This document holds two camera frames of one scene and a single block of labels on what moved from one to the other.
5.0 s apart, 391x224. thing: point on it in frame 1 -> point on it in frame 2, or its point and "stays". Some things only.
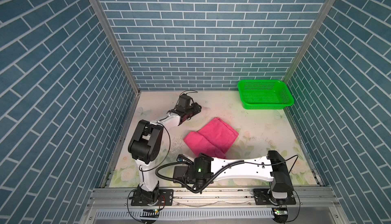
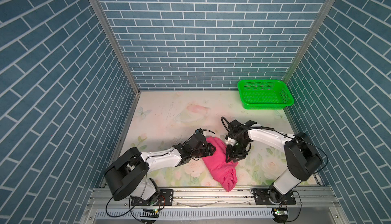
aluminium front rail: x=211 y=198 stays
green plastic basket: x=264 y=94 stays
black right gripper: x=200 y=155 -> x=230 y=151
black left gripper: x=195 y=109 -> x=208 y=150
